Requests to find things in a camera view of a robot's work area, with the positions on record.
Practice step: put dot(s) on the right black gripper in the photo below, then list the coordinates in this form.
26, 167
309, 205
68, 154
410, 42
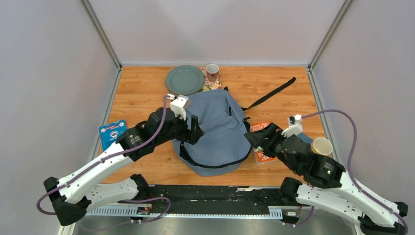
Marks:
256, 138

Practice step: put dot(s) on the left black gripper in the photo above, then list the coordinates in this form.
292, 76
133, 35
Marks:
193, 135

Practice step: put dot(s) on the orange treehouse book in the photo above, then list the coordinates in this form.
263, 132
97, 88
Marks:
259, 155

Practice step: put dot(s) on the blue-grey backpack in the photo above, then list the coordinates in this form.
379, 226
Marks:
223, 147

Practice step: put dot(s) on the light blue treehouse book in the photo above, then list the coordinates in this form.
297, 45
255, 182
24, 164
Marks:
110, 132

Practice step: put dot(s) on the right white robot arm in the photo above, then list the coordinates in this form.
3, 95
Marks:
327, 184

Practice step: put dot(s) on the teal wallet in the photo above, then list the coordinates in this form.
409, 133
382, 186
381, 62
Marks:
305, 138

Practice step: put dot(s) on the floral placemat tray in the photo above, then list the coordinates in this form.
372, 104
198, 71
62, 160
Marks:
208, 86

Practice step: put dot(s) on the green ceramic plate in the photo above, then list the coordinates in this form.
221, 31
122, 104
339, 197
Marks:
185, 80

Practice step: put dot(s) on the yellow mug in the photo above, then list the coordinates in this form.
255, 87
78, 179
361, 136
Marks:
322, 146

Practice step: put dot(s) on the pink patterned mug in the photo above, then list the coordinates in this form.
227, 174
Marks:
212, 72

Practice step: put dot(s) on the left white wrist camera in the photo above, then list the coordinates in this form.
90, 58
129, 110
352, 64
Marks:
178, 105

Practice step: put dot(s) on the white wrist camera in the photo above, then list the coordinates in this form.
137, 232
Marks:
294, 126
178, 105

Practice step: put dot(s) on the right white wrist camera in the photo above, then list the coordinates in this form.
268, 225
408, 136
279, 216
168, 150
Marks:
294, 126

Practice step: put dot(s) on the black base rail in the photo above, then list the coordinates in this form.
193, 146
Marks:
204, 201

